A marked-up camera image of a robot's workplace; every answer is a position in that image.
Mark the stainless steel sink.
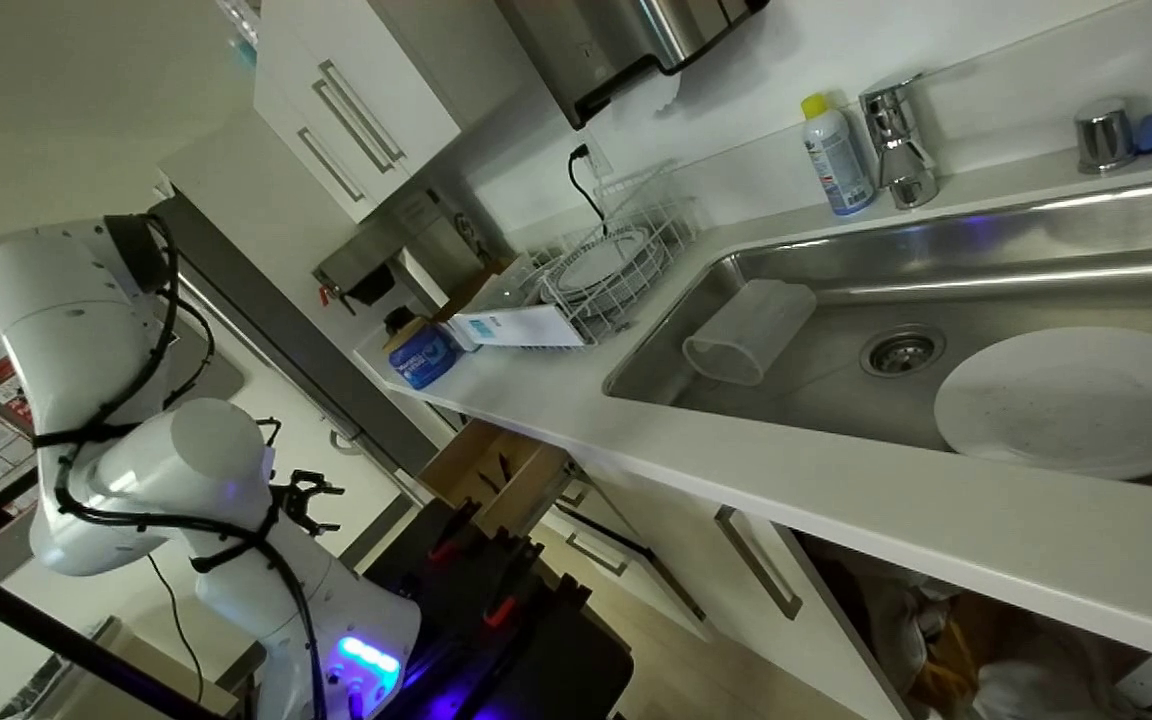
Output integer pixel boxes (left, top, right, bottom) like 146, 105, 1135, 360
602, 184, 1152, 484

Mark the long white box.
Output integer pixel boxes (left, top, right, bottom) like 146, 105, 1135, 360
446, 303, 583, 348

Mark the chrome faucet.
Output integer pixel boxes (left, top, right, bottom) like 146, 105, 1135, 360
858, 77, 939, 209

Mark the black power cord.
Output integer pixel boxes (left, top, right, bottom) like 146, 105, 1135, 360
565, 139, 611, 238

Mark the steel paper towel dispenser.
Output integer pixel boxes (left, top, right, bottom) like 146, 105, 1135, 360
494, 0, 769, 129

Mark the wire dish rack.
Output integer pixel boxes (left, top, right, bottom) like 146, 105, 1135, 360
539, 167, 697, 344

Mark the white upper cabinet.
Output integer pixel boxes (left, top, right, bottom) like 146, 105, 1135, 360
253, 0, 458, 221

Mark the open wooden drawer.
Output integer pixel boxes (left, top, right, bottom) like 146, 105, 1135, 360
418, 418, 567, 536

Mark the round lid in rack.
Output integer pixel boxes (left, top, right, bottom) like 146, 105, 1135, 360
551, 226, 649, 297

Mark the spray bottle with yellow cap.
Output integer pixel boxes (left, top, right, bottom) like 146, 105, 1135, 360
800, 91, 874, 214

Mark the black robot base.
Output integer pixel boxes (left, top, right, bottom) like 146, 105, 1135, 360
364, 502, 633, 720

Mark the rolled white towel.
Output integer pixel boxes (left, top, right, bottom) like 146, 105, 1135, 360
679, 279, 816, 384

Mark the white round plate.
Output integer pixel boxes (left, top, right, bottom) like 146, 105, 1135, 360
930, 322, 1152, 478

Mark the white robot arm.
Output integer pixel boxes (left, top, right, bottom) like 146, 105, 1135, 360
0, 214, 418, 720

